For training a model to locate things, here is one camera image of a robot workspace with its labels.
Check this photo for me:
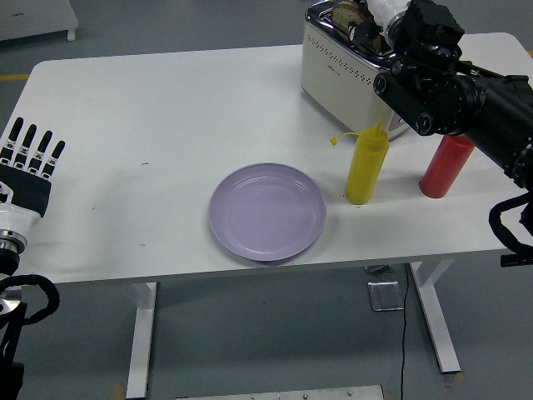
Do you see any black floor cable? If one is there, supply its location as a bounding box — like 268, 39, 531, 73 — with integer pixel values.
397, 262, 411, 400

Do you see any white cabinet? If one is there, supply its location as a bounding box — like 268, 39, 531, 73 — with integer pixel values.
0, 0, 79, 43

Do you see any bread slice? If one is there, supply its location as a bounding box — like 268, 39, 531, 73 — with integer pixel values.
331, 0, 392, 49

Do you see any purple plate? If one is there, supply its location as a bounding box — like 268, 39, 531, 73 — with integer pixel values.
207, 162, 327, 263

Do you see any yellow squeeze bottle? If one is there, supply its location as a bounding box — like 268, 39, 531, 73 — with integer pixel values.
328, 119, 391, 206

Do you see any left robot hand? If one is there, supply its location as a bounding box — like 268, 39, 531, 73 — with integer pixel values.
0, 117, 67, 243

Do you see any white table leg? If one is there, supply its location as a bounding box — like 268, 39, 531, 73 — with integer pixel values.
125, 282, 159, 399
408, 260, 462, 374

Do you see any cream and chrome toaster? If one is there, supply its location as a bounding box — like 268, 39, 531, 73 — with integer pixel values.
300, 0, 413, 141

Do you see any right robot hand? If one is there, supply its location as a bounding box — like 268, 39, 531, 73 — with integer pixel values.
346, 0, 411, 54

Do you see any silver floor socket box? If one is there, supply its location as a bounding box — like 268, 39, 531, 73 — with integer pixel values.
367, 281, 406, 313

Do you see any black table control panel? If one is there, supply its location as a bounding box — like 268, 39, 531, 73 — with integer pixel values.
500, 253, 533, 268

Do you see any red squeeze bottle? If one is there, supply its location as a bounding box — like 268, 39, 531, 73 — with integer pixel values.
418, 135, 476, 199

